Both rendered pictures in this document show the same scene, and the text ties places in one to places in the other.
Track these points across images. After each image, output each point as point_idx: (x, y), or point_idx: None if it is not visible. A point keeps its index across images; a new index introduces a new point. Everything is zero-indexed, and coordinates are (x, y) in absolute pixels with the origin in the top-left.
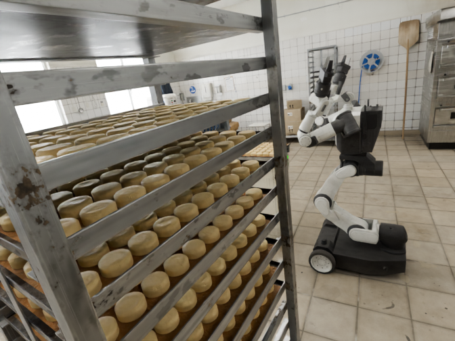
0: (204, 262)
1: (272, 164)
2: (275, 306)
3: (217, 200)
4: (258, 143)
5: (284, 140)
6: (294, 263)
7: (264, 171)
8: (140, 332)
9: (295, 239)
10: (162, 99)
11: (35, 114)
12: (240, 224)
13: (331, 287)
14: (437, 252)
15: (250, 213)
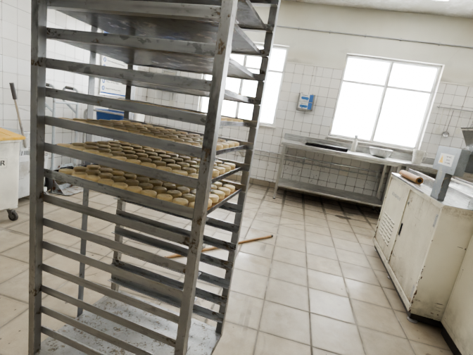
0: (103, 69)
1: (215, 51)
2: (169, 210)
3: (127, 35)
4: (195, 15)
5: (225, 21)
6: (205, 192)
7: (196, 49)
8: (60, 65)
9: None
10: (274, 20)
11: (395, 122)
12: (143, 72)
13: None
14: None
15: (160, 75)
